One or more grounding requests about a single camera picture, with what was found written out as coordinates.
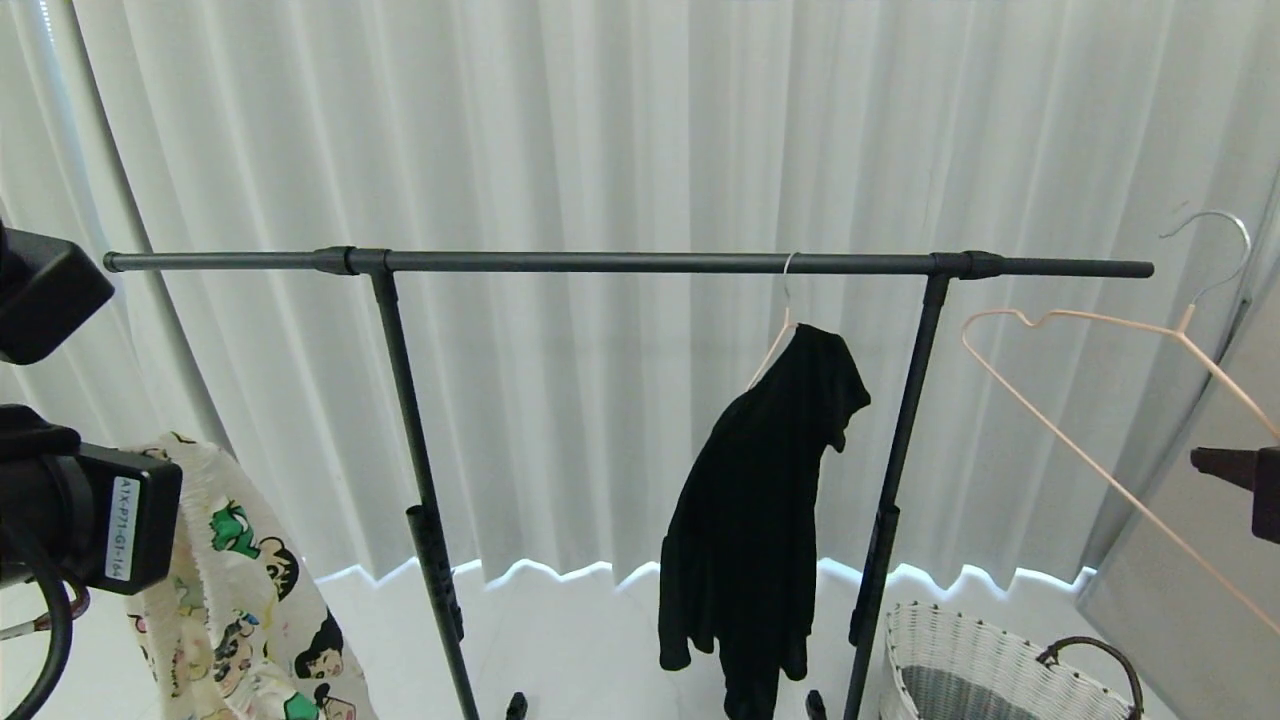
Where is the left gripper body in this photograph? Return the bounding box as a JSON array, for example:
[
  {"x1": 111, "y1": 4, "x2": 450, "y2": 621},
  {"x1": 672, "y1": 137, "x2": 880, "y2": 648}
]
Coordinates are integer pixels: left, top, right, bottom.
[{"x1": 0, "y1": 403, "x2": 184, "y2": 597}]

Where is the white laundry basket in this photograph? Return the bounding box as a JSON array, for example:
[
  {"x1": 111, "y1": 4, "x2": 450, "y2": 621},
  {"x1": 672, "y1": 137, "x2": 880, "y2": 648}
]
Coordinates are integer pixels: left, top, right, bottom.
[{"x1": 880, "y1": 601, "x2": 1147, "y2": 720}]

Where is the black garment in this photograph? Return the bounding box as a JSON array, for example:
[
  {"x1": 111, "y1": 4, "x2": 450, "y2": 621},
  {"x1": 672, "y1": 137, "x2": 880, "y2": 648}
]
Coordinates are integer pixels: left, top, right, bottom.
[{"x1": 657, "y1": 322, "x2": 872, "y2": 720}]

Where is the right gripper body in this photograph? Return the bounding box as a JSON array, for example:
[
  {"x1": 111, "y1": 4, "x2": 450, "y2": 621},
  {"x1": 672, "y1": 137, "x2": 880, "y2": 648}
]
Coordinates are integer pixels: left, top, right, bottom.
[{"x1": 1252, "y1": 475, "x2": 1280, "y2": 547}]

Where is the black clothes rack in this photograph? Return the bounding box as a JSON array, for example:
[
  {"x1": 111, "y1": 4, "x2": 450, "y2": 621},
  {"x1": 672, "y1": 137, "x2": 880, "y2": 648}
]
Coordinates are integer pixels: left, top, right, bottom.
[{"x1": 103, "y1": 246, "x2": 1156, "y2": 720}]

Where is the white curtain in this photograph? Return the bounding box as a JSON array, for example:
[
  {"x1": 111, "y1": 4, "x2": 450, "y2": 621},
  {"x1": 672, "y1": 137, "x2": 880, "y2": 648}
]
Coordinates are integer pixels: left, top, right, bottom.
[{"x1": 0, "y1": 0, "x2": 1280, "y2": 591}]

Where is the cream printed garment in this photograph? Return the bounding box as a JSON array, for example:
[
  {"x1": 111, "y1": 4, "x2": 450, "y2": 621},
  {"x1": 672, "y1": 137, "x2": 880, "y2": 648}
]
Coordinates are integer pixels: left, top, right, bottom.
[{"x1": 123, "y1": 432, "x2": 381, "y2": 720}]

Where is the pink clothes hanger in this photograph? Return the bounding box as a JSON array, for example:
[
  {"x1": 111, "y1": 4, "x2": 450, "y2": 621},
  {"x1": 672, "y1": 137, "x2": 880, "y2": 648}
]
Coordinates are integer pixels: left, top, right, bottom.
[
  {"x1": 961, "y1": 210, "x2": 1280, "y2": 637},
  {"x1": 747, "y1": 252, "x2": 801, "y2": 391}
]

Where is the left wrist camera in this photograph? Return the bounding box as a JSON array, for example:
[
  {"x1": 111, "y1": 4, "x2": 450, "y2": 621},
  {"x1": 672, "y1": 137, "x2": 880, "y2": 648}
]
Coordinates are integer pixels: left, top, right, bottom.
[{"x1": 0, "y1": 222, "x2": 116, "y2": 366}]

